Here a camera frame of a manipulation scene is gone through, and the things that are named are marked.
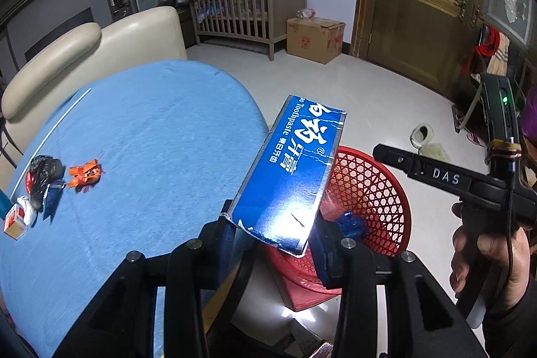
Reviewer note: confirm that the person's right hand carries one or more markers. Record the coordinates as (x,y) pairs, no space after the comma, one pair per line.
(465,253)

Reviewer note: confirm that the orange wrapper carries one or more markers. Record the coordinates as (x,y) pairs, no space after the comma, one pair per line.
(86,173)

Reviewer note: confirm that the cream leather sofa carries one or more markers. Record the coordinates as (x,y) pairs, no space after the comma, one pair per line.
(138,31)

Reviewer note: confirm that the red plastic basket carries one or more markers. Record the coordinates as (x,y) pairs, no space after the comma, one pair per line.
(369,190)

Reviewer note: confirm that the thin white rod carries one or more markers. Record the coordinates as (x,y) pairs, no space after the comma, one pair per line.
(51,138)

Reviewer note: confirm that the pink slippers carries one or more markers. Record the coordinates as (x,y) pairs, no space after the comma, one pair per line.
(474,135)

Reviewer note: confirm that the small yellow medicine box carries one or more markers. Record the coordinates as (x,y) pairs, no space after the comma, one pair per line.
(16,223)

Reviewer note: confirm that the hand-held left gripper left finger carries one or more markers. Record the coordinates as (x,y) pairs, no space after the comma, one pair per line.
(228,240)

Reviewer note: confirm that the black plastic bag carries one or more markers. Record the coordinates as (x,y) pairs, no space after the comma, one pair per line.
(47,169)

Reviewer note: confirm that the wooden crib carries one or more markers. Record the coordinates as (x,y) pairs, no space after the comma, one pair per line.
(251,5)

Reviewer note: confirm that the wooden door with glass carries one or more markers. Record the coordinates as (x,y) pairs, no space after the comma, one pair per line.
(415,14)

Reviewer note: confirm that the red hanging cloth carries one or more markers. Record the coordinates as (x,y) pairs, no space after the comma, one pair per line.
(488,47)

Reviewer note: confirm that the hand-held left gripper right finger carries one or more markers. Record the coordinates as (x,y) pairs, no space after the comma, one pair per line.
(322,253)

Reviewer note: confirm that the person's right forearm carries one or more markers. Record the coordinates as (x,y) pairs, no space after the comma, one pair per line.
(518,326)

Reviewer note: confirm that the crumpled blue plastic wrapper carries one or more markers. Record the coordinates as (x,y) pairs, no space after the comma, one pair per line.
(350,223)

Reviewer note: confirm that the clear plastic bag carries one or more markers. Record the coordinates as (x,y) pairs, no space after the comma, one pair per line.
(306,13)

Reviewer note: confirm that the pale green slipper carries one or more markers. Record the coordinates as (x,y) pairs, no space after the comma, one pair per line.
(436,153)

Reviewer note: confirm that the white slipper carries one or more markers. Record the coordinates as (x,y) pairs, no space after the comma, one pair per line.
(421,133)

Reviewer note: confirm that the dark wall panel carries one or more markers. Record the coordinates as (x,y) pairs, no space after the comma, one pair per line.
(58,35)

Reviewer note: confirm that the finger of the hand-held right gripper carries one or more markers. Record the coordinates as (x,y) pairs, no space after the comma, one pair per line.
(436,173)

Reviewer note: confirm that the white tissue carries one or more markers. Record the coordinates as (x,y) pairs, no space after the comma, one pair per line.
(28,211)

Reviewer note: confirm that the blue toothpaste box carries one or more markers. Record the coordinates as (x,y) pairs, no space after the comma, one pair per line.
(289,173)

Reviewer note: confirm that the cardboard box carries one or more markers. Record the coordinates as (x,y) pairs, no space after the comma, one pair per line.
(312,41)

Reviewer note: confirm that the purple cloth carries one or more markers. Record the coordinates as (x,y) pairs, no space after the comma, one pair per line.
(530,110)

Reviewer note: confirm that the dark blue foil wrapper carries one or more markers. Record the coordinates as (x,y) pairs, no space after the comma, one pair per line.
(52,198)

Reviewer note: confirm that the blue tablecloth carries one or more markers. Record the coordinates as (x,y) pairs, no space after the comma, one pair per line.
(147,152)

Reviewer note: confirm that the plaid cloth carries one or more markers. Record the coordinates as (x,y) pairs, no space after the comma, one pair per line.
(501,60)

